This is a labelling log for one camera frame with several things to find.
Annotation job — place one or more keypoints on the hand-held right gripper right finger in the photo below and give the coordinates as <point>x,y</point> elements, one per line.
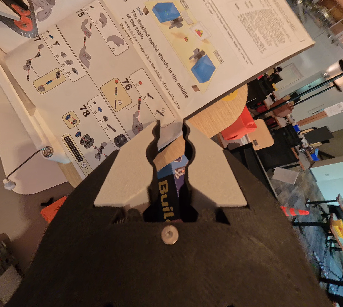
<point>217,178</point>

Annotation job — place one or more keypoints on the pale wooden panel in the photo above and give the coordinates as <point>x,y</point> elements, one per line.
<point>262,135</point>

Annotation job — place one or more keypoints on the orange traffic cone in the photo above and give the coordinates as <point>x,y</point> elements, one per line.
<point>294,211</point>

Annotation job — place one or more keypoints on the orange bin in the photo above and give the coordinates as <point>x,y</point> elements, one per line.
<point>238,124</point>

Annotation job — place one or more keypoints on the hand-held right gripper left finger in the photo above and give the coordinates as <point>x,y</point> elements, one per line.
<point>126,178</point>

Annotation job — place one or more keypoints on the instruction booklet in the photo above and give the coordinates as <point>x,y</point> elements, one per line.
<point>80,84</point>

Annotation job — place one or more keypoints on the large printed task sheet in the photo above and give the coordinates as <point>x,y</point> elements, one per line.
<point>227,17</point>

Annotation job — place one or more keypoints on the small orange piece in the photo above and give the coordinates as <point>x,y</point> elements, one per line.
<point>53,209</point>

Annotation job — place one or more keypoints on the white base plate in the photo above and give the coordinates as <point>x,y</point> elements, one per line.
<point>40,178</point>

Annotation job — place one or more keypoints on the blue robot kit box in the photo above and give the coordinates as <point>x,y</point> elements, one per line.
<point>167,183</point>

